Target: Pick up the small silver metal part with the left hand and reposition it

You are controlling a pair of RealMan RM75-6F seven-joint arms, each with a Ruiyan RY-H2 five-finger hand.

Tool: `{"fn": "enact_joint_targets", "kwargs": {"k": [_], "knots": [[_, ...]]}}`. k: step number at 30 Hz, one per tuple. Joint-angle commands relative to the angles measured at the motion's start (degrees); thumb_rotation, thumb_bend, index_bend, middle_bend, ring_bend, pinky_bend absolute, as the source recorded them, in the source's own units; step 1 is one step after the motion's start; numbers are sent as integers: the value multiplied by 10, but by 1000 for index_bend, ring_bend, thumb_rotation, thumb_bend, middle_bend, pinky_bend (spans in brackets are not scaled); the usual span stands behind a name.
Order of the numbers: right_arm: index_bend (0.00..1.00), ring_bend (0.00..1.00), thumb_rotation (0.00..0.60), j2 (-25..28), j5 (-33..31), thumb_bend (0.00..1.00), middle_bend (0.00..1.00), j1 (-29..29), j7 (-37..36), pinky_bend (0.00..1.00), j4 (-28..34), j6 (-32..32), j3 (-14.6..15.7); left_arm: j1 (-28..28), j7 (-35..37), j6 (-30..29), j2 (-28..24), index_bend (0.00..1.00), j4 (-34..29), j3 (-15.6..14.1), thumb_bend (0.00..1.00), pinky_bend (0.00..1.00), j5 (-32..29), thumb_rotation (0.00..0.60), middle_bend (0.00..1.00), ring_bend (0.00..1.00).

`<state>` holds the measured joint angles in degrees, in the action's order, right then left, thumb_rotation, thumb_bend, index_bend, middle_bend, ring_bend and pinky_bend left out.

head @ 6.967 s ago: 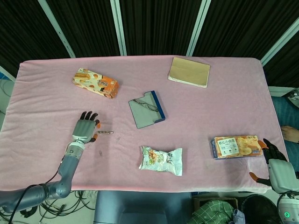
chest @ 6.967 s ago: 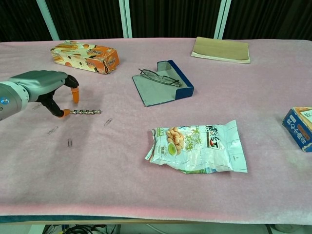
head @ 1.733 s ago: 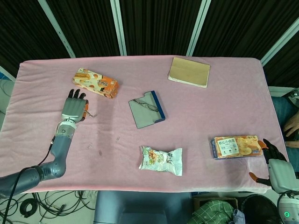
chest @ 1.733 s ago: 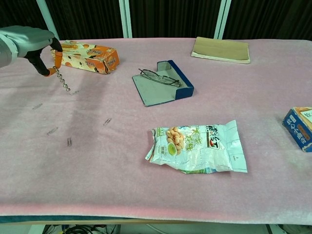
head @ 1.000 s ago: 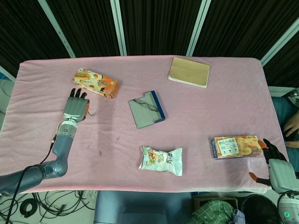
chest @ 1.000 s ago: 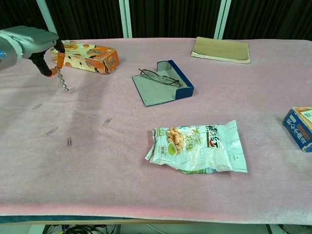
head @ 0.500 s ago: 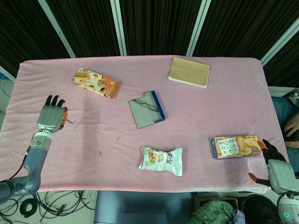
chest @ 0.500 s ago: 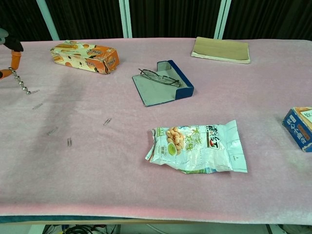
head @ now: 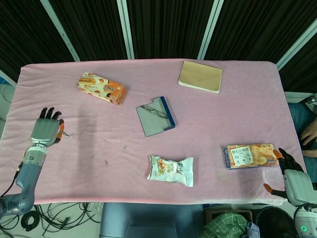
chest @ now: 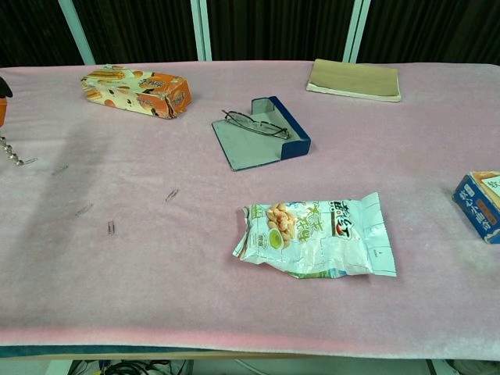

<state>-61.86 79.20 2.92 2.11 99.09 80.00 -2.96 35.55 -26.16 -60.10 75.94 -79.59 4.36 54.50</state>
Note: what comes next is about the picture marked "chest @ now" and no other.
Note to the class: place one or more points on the magnetic bead chain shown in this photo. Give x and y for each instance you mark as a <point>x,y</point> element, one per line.
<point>11,154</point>

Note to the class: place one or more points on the pale partition post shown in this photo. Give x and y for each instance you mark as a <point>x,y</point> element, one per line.
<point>201,29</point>
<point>356,29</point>
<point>78,33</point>

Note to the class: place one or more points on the orange biscuit box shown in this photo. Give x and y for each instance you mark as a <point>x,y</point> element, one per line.
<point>133,91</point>

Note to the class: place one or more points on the blue open glasses case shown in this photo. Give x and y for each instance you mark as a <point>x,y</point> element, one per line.
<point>250,150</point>

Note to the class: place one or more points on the blue snack box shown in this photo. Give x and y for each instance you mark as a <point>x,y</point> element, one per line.
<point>478,207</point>

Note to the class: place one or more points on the pink table cloth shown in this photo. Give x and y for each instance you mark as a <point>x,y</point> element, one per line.
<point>273,312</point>

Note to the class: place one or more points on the thin-framed eyeglasses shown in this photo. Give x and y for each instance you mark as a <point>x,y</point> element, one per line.
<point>269,127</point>

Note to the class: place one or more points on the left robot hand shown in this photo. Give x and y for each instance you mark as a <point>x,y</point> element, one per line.
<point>3,105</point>

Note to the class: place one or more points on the white green snack bag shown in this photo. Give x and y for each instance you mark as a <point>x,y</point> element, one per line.
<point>312,234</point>

